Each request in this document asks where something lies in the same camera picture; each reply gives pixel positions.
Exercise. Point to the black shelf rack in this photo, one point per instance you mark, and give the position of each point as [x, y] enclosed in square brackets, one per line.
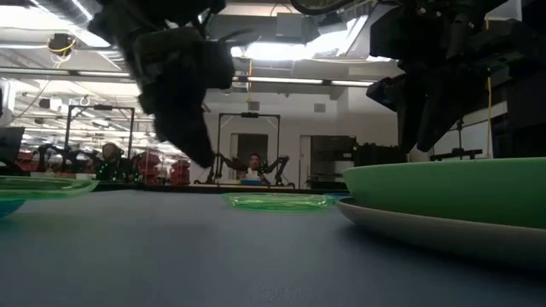
[330, 158]

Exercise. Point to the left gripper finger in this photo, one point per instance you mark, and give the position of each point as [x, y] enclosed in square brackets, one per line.
[200, 123]
[179, 136]

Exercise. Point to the opaque green plastic plate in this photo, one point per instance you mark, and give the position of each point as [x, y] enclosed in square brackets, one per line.
[448, 192]

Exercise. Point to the black storage crates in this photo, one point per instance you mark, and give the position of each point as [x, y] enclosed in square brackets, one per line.
[379, 154]

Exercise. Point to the red storage bins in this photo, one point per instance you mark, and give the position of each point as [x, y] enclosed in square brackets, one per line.
[147, 164]

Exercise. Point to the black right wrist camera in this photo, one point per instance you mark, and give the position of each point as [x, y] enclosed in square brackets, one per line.
[384, 94]

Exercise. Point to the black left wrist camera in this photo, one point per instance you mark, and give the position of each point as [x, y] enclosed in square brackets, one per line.
[219, 64]

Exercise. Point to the black background robot arm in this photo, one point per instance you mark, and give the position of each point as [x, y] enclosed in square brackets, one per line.
[279, 164]
[44, 151]
[230, 163]

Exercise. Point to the clear green plastic plate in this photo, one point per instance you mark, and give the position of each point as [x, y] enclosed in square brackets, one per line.
[42, 187]
[277, 202]

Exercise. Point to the grey ceiling box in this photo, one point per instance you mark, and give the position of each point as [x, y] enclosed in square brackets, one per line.
[290, 25]

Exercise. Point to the black table frame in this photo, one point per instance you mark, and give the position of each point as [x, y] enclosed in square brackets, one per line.
[170, 187]

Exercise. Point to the black gantry frame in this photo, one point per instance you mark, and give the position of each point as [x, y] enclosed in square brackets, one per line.
[67, 132]
[249, 114]

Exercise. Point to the blue box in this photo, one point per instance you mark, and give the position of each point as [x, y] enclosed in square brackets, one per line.
[251, 182]

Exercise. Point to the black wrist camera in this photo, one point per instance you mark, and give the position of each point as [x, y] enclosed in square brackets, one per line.
[384, 94]
[219, 64]

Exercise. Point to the dark monitor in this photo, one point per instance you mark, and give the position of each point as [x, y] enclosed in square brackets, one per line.
[10, 143]

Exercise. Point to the large pale grey-green plate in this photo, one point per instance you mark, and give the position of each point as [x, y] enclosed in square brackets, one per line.
[405, 234]

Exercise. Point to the black tripod stand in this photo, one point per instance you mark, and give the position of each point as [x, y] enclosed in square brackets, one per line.
[456, 152]

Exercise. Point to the long ceiling light strip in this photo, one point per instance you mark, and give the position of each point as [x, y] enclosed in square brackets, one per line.
[298, 80]

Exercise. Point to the person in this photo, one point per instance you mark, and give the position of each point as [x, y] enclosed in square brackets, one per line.
[112, 164]
[254, 170]

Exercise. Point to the blue table mat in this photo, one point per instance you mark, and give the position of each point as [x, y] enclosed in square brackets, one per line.
[213, 256]

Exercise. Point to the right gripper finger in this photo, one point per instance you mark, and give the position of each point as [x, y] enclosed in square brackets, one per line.
[443, 106]
[409, 111]

